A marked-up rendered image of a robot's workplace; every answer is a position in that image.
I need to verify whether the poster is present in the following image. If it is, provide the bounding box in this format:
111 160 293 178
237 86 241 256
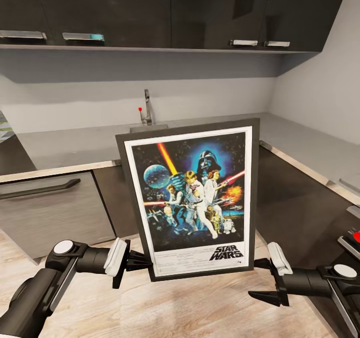
115 117 260 282

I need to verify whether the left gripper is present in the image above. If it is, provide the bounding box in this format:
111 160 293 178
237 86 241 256
92 239 154 289

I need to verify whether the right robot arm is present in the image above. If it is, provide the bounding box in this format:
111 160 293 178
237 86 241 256
248 242 360 338

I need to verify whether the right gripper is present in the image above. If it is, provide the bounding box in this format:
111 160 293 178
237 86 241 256
248 258 313 306

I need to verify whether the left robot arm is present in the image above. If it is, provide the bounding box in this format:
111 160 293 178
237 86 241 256
0 237 154 338

